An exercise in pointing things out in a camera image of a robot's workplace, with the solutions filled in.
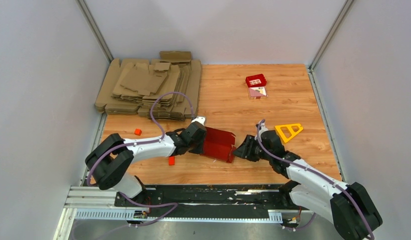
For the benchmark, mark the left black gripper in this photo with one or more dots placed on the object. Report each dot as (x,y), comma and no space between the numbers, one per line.
(199,150)

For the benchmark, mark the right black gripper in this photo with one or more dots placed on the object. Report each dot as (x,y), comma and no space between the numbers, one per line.
(244,150)

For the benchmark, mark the red paper box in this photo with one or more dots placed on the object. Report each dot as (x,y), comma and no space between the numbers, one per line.
(219,145)

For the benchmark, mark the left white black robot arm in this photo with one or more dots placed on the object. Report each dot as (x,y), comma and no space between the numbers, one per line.
(108,162)

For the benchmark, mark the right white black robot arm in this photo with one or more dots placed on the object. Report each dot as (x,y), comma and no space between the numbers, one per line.
(348,206)

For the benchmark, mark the clear card box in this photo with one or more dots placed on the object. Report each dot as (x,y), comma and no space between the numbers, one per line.
(257,92)

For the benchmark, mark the small red block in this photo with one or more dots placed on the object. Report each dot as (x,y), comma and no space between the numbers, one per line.
(171,161)

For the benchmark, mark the yellow triangular plastic piece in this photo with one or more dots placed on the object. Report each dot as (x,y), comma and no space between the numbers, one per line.
(288,131)

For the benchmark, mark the small orange cube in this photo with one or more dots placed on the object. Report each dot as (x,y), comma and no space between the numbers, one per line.
(138,132)

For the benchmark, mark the stack of flat cardboard boxes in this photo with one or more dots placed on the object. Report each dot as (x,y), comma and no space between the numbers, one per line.
(166,88)

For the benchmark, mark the red toy brick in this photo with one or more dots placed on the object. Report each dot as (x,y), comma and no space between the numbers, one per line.
(257,80)

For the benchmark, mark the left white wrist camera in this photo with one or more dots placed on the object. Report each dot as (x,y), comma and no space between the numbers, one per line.
(200,119)

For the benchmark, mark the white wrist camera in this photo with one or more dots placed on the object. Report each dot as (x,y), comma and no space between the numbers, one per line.
(261,127)
(200,119)

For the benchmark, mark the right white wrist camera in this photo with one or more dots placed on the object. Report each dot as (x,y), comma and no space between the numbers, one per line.
(261,127)

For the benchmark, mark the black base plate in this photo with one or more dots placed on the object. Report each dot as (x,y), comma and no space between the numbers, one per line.
(266,196)

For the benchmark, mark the aluminium frame rail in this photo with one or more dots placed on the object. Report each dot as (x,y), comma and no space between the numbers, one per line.
(87,202)

